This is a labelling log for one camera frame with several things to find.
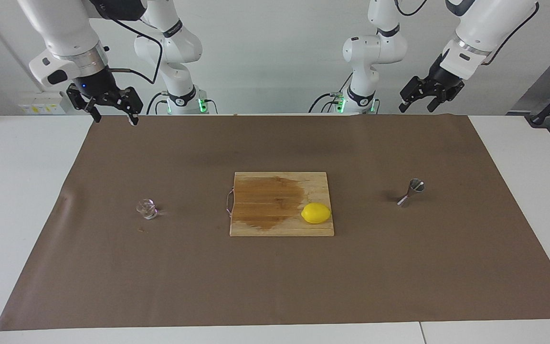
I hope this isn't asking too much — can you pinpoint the steel double jigger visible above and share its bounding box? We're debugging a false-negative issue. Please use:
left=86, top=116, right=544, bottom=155
left=397, top=178, right=425, bottom=208

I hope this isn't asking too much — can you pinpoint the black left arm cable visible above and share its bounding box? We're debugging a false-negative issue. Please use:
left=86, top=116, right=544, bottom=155
left=393, top=0, right=540, bottom=66

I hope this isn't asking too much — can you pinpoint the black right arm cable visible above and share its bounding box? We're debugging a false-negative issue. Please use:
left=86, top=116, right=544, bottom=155
left=108, top=17, right=164, bottom=86

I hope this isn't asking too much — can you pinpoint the black base cable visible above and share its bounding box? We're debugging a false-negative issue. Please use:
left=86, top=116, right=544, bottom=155
left=308, top=93, right=338, bottom=113
left=146, top=92, right=168, bottom=115

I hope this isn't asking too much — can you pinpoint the small clear glass cup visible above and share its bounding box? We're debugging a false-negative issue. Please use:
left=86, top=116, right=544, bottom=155
left=136, top=198, right=159, bottom=220

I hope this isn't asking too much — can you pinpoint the wooden cutting board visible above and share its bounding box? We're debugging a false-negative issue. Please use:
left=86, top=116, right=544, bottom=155
left=227, top=172, right=335, bottom=237

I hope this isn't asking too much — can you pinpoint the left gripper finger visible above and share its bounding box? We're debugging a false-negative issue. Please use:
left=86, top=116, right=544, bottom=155
left=399, top=75, right=429, bottom=114
left=427, top=84, right=453, bottom=114

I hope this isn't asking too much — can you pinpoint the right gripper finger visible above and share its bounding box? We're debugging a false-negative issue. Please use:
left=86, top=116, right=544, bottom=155
left=66, top=85, right=102, bottom=123
left=110, top=87, right=144, bottom=127

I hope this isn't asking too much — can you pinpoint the white wall socket box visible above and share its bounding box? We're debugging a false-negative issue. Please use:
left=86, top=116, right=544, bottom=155
left=17, top=92, right=68, bottom=115

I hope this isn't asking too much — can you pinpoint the brown paper table mat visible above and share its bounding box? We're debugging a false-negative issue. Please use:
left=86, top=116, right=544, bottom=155
left=0, top=114, right=550, bottom=331

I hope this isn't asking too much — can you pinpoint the yellow lemon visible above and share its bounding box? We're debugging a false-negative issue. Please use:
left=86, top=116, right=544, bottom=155
left=301, top=202, right=332, bottom=225

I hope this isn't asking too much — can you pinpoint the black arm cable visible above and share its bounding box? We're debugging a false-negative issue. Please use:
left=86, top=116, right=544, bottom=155
left=393, top=0, right=540, bottom=66
left=108, top=17, right=164, bottom=86

